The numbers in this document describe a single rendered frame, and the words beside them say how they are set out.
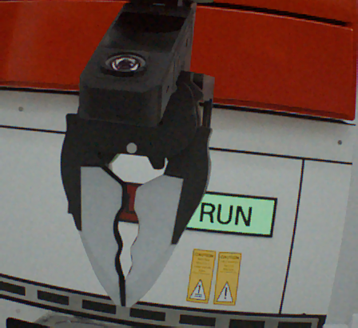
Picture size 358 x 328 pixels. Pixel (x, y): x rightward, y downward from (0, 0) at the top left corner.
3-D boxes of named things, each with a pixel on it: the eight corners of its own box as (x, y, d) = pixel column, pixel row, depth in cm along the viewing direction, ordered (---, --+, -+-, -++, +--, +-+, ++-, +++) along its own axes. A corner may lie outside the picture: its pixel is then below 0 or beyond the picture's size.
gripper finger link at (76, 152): (133, 235, 64) (146, 94, 64) (127, 238, 62) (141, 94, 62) (62, 224, 65) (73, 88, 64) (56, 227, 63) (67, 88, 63)
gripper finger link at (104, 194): (137, 294, 69) (149, 161, 68) (120, 309, 63) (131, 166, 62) (93, 287, 69) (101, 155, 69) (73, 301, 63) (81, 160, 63)
